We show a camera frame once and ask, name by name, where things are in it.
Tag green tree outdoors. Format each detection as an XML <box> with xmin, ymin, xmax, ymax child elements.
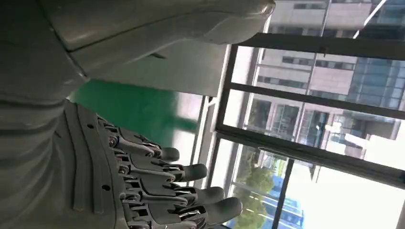
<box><xmin>232</xmin><ymin>154</ymin><xmax>286</xmax><ymax>229</ymax></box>

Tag green conveyor belt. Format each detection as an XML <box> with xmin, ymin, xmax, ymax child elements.
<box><xmin>70</xmin><ymin>79</ymin><xmax>199</xmax><ymax>149</ymax></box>

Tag blue structure outdoors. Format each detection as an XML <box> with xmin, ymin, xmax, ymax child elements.
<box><xmin>226</xmin><ymin>176</ymin><xmax>305</xmax><ymax>229</ymax></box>

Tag dark window frame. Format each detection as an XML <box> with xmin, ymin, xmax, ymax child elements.
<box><xmin>205</xmin><ymin>32</ymin><xmax>405</xmax><ymax>229</ymax></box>

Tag grey building outdoors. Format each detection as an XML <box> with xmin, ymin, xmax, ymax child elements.
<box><xmin>230</xmin><ymin>0</ymin><xmax>405</xmax><ymax>160</ymax></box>

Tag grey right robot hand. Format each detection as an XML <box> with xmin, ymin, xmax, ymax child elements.
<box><xmin>0</xmin><ymin>0</ymin><xmax>277</xmax><ymax>229</ymax></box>

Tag aluminium conveyor frame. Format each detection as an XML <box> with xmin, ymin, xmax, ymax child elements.
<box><xmin>187</xmin><ymin>94</ymin><xmax>220</xmax><ymax>190</ymax></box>

